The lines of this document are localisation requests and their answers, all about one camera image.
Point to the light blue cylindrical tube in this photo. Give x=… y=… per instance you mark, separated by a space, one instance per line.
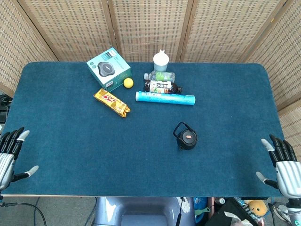
x=164 y=98

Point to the teal speaker product box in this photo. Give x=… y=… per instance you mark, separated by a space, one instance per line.
x=107 y=68

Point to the yellow ball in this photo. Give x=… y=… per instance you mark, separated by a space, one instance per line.
x=128 y=83

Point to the woven rattan screen panel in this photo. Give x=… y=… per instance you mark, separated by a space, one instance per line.
x=223 y=30
x=70 y=28
x=282 y=58
x=18 y=47
x=150 y=23

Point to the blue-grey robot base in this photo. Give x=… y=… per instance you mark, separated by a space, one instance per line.
x=141 y=212

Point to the white sippy cup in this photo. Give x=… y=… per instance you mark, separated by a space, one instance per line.
x=160 y=61

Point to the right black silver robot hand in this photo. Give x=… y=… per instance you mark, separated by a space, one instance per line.
x=288 y=174

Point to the dark tea drink bottle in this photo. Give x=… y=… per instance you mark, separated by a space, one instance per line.
x=161 y=86

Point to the blue felt table mat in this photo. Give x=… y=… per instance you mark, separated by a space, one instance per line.
x=94 y=153

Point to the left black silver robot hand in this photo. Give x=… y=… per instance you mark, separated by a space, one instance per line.
x=5 y=162

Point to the black bag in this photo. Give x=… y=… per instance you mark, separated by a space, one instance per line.
x=225 y=212

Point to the black round container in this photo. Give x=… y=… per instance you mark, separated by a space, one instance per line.
x=181 y=142

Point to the black electronic equipment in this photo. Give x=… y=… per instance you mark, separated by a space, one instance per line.
x=3 y=106

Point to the gold red snack packet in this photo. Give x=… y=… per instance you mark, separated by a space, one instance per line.
x=111 y=101

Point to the clear bottle green label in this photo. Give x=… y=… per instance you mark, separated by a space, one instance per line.
x=162 y=76

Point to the yellow plush toy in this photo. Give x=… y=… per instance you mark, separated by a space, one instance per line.
x=257 y=207

